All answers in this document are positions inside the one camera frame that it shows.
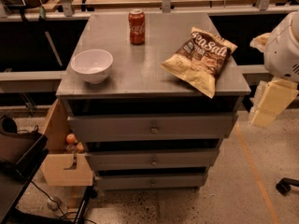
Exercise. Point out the red coke can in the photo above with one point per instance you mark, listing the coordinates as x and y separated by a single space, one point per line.
136 19

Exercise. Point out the black office chair base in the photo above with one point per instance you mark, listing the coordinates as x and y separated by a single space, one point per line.
284 186

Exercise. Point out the white bowl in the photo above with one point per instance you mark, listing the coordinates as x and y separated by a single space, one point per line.
92 65

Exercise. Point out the sea salt chip bag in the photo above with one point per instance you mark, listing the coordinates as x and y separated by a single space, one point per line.
200 59

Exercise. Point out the wooden box with fruit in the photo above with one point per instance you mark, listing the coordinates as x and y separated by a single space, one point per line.
62 166

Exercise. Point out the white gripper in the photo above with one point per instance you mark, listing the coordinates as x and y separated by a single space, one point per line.
281 55

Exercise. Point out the grey drawer cabinet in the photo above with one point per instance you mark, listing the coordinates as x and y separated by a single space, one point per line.
143 128

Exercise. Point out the black cart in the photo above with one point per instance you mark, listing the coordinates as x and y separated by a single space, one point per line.
21 155

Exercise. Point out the orange apple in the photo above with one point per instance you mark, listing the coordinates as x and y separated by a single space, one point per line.
71 139

